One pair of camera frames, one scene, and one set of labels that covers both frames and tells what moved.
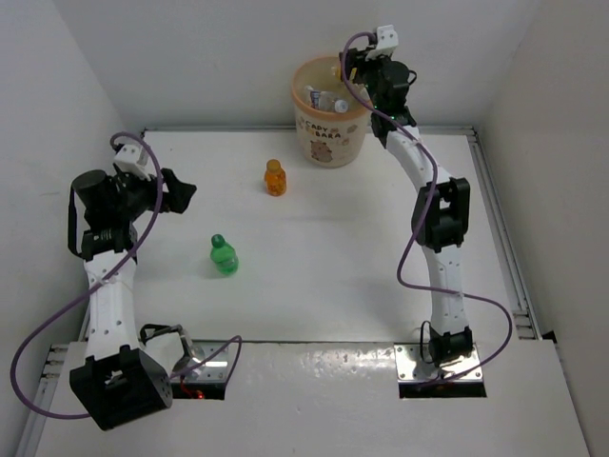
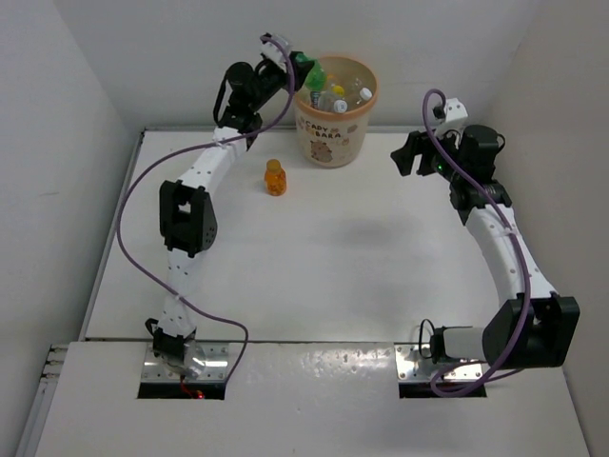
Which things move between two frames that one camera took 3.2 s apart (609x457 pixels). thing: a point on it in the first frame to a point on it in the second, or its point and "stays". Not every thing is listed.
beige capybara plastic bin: x=332 y=122 stays
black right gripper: x=356 y=58 to x=419 y=143
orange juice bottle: x=275 y=178 stays
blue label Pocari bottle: x=315 y=99 stays
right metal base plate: x=412 y=366 stays
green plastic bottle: x=224 y=255 to x=315 y=78
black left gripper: x=176 y=199 to x=299 y=69
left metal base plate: x=216 y=370 stays
